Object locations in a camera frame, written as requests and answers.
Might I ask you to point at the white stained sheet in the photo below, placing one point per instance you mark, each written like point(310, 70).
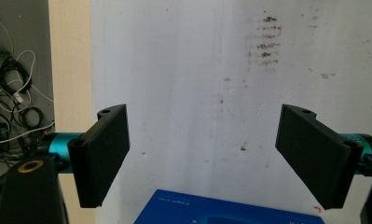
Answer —
point(205, 77)

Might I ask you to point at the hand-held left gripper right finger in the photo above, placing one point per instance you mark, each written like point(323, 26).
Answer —
point(314, 155)

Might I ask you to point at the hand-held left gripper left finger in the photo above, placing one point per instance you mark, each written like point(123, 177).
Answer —
point(99, 155)

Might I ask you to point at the blue box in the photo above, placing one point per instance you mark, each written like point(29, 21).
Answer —
point(224, 210)

